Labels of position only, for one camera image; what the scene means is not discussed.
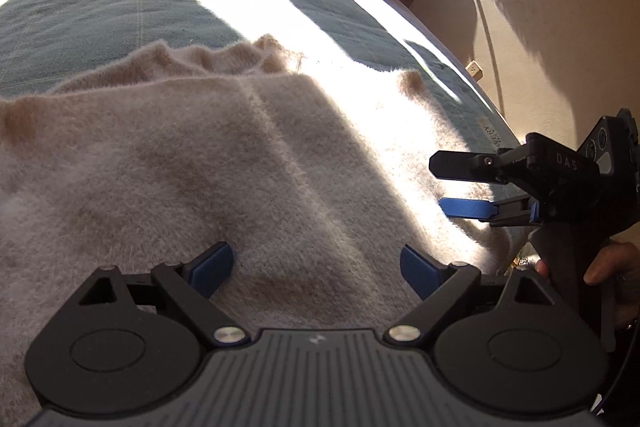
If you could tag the wall socket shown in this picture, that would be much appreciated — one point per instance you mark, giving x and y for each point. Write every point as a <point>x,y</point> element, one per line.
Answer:
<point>475,71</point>

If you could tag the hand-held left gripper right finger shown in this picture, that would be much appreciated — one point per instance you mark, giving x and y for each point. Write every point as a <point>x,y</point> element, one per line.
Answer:
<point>420,272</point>

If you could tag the green plaid bed blanket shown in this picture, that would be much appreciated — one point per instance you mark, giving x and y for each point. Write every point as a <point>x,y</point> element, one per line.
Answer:
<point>100,22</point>

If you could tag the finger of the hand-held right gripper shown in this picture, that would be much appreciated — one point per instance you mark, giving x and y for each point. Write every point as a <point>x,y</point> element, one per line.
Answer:
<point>465,208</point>
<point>465,167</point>

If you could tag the person's right hand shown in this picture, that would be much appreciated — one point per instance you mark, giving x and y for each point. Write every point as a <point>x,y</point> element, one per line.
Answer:
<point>615,264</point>

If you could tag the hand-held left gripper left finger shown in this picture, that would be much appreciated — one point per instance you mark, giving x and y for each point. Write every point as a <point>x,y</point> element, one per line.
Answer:
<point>212,269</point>

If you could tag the beige knit sweater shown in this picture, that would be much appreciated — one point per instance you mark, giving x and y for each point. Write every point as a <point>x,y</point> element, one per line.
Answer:
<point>200,182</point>

